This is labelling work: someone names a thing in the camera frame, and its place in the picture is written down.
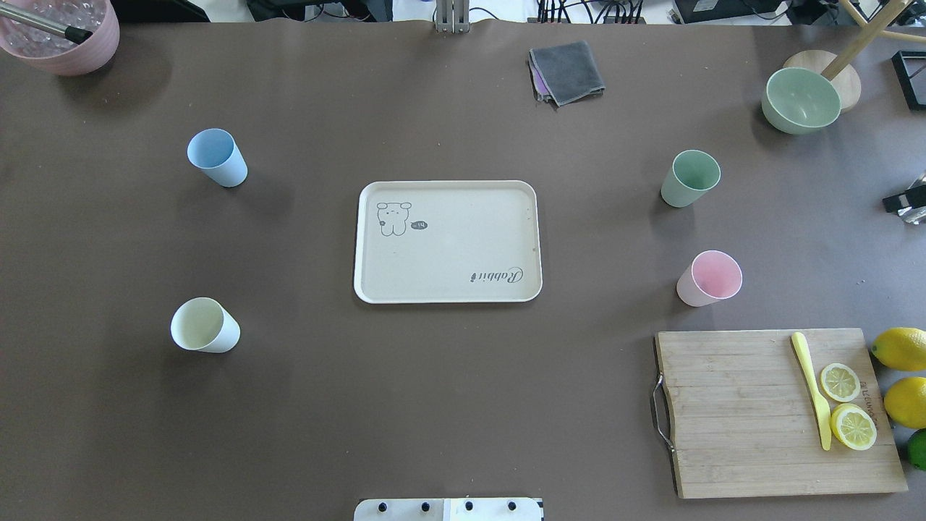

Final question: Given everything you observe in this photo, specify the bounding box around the pink cup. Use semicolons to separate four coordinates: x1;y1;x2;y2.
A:
676;250;743;307

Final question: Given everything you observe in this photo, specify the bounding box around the cream white cup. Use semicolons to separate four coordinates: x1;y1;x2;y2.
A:
171;297;240;353

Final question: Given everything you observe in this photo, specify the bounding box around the cream rabbit tray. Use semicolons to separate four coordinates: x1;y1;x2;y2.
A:
354;180;543;304

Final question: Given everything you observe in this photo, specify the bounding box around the grey folded cloth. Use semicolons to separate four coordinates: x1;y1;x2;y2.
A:
528;41;606;106

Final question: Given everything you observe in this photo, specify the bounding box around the green cup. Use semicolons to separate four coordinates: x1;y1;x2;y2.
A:
660;151;721;208

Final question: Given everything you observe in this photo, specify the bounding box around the blue cup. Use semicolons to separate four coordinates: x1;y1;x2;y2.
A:
187;128;248;187

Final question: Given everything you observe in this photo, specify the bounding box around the wooden cutting board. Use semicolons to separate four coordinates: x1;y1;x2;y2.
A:
655;329;907;500

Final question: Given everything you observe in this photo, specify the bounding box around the green bowl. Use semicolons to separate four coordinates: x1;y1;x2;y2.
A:
761;68;842;135

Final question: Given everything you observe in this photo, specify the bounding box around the yellow plastic knife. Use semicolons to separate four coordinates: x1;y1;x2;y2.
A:
791;331;833;451

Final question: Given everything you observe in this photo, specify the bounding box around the lemon slice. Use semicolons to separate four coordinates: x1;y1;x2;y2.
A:
819;363;861;403
830;403;878;451

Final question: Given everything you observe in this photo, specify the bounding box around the wooden cup stand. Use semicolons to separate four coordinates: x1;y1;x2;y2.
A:
783;1;924;114

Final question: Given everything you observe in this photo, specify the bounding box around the metal muddler tool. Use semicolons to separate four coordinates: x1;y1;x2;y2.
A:
1;2;93;44

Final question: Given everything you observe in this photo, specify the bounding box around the whole yellow lemon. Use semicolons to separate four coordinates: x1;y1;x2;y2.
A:
883;376;926;430
871;327;925;370

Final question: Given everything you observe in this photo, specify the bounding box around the pink bowl with ice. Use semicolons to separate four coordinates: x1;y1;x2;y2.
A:
1;1;120;76

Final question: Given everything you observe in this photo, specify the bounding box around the green lime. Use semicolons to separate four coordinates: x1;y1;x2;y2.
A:
906;428;926;471

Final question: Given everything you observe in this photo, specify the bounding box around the aluminium frame post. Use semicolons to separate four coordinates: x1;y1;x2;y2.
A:
434;0;470;33

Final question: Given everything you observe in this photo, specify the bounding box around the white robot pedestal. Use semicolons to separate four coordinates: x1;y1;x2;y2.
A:
353;497;545;520

